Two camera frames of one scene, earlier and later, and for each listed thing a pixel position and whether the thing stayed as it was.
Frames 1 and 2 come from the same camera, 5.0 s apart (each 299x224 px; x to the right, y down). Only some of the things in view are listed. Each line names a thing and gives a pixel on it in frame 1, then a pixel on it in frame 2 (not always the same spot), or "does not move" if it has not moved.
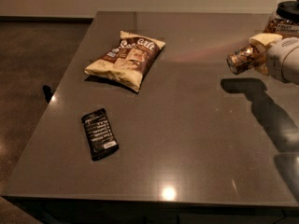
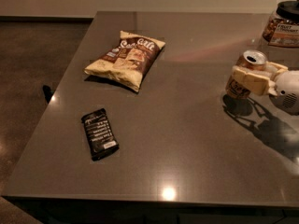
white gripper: (282, 60) -> (288, 90)
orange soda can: (246, 58) -> (252, 60)
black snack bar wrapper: (101, 135) does not move
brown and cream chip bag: (130, 61) does not move
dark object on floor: (48, 92) does not move
